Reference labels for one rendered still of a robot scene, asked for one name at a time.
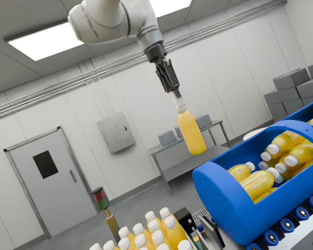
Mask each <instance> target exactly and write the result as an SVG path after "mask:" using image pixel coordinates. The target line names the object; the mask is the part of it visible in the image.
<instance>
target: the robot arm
mask: <svg viewBox="0 0 313 250"><path fill-rule="evenodd" d="M68 22H69V25H70V27H71V29H72V31H73V33H74V35H75V37H76V38H77V39H78V40H79V41H81V42H82V43H85V44H89V45H100V44H106V43H110V42H114V41H117V40H120V39H122V38H125V37H136V39H137V41H138V43H139V45H140V47H141V50H142V52H143V53H144V54H146V56H147V58H148V60H149V62H150V63H155V65H156V74H157V76H158V78H159V80H160V82H161V84H162V86H163V88H164V90H165V92H167V93H168V95H169V97H170V99H171V102H172V104H173V106H174V108H175V107H177V106H178V108H181V107H183V106H185V105H186V104H185V102H184V99H183V97H182V95H181V93H180V90H179V86H180V83H179V81H178V78H177V76H176V74H175V71H174V69H173V66H172V63H171V59H170V58H169V59H166V56H167V51H166V48H165V46H164V39H163V36H162V34H161V32H160V29H159V27H158V24H157V17H156V14H155V12H154V9H153V7H152V5H151V3H150V1H149V0H83V1H82V3H81V4H79V5H76V6H75V7H73V8H72V9H71V11H70V12H69V15H68Z"/></svg>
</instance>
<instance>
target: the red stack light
mask: <svg viewBox="0 0 313 250"><path fill-rule="evenodd" d="M105 196H106V193H105V191H104V188H103V189H102V190H101V191H100V192H98V193H96V194H94V195H92V197H93V199H94V201H95V202H97V201H100V200H102V199H103V198H104V197H105Z"/></svg>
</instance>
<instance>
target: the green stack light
mask: <svg viewBox="0 0 313 250"><path fill-rule="evenodd" d="M95 203H96V206H97V208H98V210H103V209H105V208H106V207H108V206H109V204H110V201H109V199H108V197H107V195H106V196H105V197H104V198H103V199H102V200H100V201H97V202H95Z"/></svg>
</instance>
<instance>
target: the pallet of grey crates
mask: <svg viewBox="0 0 313 250"><path fill-rule="evenodd" d="M308 70H309V72H310V75H311V77H309V75H308V72H307V70H306V68H302V69H300V68H298V69H296V70H293V71H290V72H288V73H285V74H283V75H281V76H278V77H276V78H274V79H273V82H274V84H275V87H276V89H275V90H273V91H271V92H269V93H267V94H265V95H264V98H265V100H266V103H267V105H268V108H269V110H270V113H271V114H272V117H273V120H274V122H275V123H276V122H278V121H280V120H282V119H283V118H285V117H287V116H289V115H290V114H292V113H294V112H296V111H298V110H299V109H301V108H303V107H305V106H306V105H308V104H310V103H312V102H313V64H312V65H310V66H308Z"/></svg>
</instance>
